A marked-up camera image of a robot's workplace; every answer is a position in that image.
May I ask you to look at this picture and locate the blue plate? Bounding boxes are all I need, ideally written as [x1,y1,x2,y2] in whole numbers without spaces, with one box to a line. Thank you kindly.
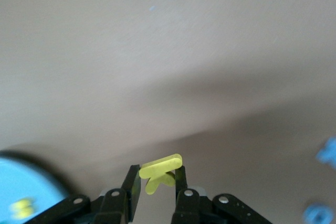
[0,150,69,222]

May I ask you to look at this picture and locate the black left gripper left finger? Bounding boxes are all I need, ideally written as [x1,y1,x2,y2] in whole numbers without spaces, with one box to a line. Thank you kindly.
[23,165,141,224]

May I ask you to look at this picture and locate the yellow foam letter s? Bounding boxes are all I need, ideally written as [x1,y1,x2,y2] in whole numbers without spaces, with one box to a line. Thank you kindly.
[10,197,36,219]

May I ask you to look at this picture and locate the blue foam plus sign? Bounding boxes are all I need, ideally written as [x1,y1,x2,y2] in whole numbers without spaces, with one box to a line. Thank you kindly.
[316,137,336,169]

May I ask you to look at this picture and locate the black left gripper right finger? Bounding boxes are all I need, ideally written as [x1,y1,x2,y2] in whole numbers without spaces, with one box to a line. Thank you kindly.
[171,166,271,224]

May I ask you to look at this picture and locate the yellow foam letter k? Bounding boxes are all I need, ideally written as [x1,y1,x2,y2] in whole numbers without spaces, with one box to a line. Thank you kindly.
[139,153,183,196]

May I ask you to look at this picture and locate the blue foam letter o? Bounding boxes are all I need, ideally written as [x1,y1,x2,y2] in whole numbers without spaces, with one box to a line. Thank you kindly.
[304,202,334,224]

